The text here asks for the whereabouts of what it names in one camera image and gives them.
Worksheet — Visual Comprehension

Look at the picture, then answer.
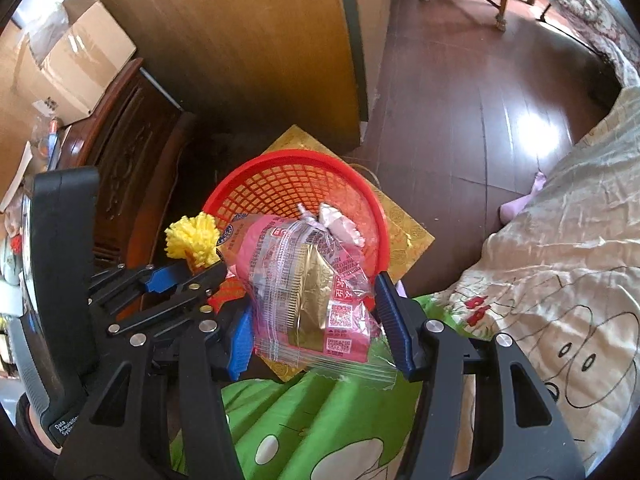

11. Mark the light wooden cabinet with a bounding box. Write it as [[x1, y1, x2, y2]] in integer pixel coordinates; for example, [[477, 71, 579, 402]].
[[75, 0, 396, 157]]

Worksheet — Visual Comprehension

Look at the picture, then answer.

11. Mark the floral bed sheet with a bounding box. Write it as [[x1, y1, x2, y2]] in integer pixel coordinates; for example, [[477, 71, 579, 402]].
[[590, 20, 640, 93]]

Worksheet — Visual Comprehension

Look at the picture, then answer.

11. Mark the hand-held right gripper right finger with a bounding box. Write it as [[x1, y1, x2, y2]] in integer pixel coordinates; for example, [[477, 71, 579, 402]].
[[375, 271, 586, 480]]

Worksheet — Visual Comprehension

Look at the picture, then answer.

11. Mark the dark carved wooden cabinet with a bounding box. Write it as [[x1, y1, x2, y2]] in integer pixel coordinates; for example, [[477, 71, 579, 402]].
[[62, 57, 198, 272]]

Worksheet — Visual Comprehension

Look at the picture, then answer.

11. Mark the white plastic bag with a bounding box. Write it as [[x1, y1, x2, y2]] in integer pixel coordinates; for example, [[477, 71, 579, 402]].
[[318, 203, 365, 248]]

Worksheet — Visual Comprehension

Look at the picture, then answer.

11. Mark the cardboard box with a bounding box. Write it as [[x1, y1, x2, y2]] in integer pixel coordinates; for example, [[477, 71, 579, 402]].
[[0, 0, 139, 127]]

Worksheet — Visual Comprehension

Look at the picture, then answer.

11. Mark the yellow artificial flower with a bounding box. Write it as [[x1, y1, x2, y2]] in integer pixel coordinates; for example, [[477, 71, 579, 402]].
[[164, 211, 224, 271]]

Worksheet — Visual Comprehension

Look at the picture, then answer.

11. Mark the yellow flat box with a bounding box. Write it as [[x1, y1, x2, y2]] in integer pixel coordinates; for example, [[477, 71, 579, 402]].
[[260, 124, 436, 388]]

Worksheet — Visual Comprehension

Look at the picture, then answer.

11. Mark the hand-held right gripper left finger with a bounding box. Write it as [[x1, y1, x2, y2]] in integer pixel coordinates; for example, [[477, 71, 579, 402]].
[[55, 305, 254, 480]]

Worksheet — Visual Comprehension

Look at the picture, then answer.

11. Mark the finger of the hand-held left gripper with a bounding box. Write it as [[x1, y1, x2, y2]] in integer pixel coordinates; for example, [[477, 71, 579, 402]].
[[107, 262, 229, 349], [89, 262, 192, 317]]

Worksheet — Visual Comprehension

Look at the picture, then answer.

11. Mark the red plastic mesh basket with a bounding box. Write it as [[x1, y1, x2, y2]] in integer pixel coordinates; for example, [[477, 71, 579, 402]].
[[201, 150, 391, 322]]

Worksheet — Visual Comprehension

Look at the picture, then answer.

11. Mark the printed plastic food packet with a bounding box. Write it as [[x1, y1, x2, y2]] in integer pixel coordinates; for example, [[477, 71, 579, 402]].
[[217, 212, 401, 391]]

